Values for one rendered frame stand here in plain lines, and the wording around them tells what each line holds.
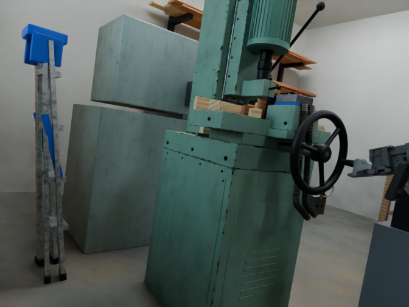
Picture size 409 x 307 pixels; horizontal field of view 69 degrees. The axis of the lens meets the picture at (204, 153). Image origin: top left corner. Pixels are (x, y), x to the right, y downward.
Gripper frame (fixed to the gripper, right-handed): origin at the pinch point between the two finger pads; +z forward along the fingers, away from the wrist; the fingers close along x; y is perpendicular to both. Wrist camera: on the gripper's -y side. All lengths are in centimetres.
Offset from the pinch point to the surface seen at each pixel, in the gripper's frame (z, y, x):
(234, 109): 31.1, 30.2, 23.4
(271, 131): 16.5, 17.7, 19.0
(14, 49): 229, 139, 97
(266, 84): 23.1, 40.4, 12.2
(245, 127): 18.8, 18.8, 29.5
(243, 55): 32, 57, 15
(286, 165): 23.0, 7.1, 5.2
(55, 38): 76, 68, 84
